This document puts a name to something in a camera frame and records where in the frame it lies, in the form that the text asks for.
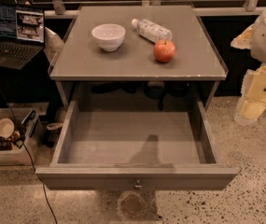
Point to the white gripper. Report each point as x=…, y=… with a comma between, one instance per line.
x=253, y=87

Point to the grey top drawer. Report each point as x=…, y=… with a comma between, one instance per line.
x=131, y=150

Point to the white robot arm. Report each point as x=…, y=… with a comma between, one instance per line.
x=258, y=40

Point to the grey drawer cabinet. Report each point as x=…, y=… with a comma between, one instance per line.
x=196, y=57

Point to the red apple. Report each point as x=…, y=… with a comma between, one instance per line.
x=164, y=51

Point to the clear plastic water bottle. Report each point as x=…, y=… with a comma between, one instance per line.
x=151, y=30

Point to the white ceramic bowl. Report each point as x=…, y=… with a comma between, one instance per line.
x=109, y=36

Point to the white bag behind cabinet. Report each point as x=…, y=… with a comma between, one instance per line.
x=53, y=44

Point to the black open laptop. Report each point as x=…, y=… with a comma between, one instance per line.
x=22, y=34

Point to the clear plastic storage bin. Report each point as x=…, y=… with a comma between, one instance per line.
x=26, y=136

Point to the white bowl in bin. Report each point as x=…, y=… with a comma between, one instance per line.
x=6, y=127

